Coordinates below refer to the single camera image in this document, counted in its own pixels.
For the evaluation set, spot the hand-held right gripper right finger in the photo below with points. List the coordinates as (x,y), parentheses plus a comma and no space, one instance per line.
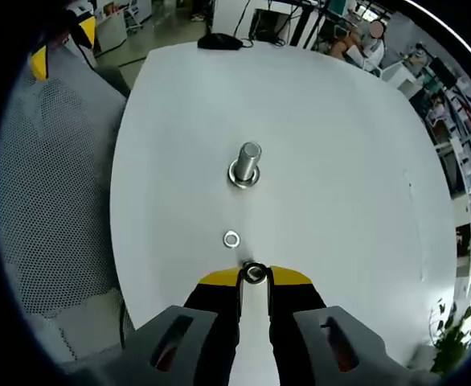
(340,346)

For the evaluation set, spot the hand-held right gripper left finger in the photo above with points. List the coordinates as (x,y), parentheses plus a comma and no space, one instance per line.
(167,346)

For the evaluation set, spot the small steel washer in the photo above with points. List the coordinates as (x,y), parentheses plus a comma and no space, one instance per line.
(225,239)
(245,272)

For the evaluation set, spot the thick steel threaded stud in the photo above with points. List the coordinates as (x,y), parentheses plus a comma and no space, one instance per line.
(248,161)

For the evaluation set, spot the green potted plant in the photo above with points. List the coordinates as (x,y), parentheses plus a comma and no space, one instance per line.
(454,337)

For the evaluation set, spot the black computer mouse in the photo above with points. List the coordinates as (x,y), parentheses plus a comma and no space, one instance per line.
(219,41)

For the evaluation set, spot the grey mesh chair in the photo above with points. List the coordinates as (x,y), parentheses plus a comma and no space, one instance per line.
(54,201)

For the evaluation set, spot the shelving unit with white bins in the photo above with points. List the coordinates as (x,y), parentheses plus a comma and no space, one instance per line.
(466,132)

